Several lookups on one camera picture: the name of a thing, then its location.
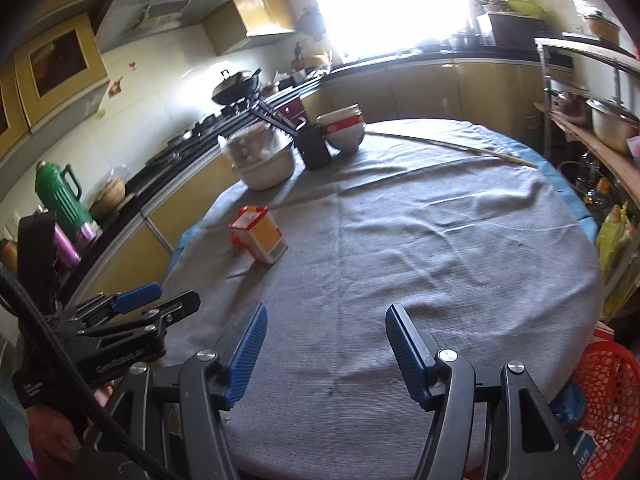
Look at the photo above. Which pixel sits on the bright window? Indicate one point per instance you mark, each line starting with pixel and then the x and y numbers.
pixel 385 5

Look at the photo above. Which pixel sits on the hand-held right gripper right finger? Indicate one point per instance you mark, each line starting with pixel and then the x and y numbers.
pixel 405 355

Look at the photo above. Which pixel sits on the purple thermos bottle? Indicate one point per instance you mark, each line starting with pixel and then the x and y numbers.
pixel 67 250

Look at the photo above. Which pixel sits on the range hood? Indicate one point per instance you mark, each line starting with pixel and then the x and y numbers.
pixel 160 15

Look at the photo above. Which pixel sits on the red container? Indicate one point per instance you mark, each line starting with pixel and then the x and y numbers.
pixel 292 107

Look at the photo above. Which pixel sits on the yellow picture-door wall cabinet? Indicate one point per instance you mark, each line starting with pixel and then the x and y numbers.
pixel 60 67

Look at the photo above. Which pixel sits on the grey tablecloth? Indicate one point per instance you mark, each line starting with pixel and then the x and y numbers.
pixel 425 260

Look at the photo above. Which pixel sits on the red wall sticker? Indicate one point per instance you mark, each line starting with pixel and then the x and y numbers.
pixel 115 86

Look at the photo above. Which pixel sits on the red plastic basket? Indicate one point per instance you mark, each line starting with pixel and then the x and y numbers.
pixel 610 375

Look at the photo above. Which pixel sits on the lidded cooking pot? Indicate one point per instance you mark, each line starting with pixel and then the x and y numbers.
pixel 602 27

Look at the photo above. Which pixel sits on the metal shelf rack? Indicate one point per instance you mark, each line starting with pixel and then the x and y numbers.
pixel 590 137

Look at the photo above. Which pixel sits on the small purple cup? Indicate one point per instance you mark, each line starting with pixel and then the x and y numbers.
pixel 87 232

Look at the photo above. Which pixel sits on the large steel pot with lid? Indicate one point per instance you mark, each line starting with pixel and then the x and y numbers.
pixel 612 127

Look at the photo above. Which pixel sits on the microwave oven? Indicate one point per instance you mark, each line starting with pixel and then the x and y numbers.
pixel 510 30

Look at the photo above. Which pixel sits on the yellow plastic bag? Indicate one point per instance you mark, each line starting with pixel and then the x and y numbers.
pixel 612 240

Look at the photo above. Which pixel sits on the clear plastic bottle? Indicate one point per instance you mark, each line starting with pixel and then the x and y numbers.
pixel 590 175

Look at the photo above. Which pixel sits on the orange-lidded yellow box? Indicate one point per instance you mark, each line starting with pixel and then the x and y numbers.
pixel 265 240

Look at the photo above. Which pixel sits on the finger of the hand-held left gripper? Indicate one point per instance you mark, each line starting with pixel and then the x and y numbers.
pixel 175 305
pixel 135 296

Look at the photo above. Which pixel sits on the black gas stove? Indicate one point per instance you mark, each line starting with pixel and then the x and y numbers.
pixel 200 132

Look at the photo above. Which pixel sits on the yellow wall cupboard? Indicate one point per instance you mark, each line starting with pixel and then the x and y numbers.
pixel 260 10

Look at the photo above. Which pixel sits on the dark bottle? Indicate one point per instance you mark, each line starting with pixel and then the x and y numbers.
pixel 298 52

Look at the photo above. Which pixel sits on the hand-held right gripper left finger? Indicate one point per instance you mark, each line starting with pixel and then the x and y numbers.
pixel 245 355

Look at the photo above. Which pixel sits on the clear plastic bag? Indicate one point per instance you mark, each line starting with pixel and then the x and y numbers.
pixel 250 142

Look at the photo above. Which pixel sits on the person's left hand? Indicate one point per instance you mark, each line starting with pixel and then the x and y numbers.
pixel 55 440

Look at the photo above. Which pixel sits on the green plastic basin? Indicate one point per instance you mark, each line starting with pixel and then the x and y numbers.
pixel 525 7

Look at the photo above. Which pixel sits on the black cup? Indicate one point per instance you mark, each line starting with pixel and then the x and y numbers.
pixel 312 150

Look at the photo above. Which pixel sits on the steel basin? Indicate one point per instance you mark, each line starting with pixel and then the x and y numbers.
pixel 270 170

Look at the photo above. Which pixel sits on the white bowl red band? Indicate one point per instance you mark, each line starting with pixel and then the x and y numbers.
pixel 345 137

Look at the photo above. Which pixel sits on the potted plant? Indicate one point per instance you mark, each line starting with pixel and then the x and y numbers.
pixel 490 4

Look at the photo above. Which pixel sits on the green thermos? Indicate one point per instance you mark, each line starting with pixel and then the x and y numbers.
pixel 60 195

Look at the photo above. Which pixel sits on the thin bamboo stick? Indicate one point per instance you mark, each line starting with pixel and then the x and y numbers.
pixel 450 144

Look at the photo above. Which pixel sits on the small steel pot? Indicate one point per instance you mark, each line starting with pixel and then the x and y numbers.
pixel 572 107

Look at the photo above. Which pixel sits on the black wok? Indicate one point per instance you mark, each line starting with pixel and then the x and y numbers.
pixel 235 90

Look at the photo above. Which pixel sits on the woven basket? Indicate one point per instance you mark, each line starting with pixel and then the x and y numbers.
pixel 110 195

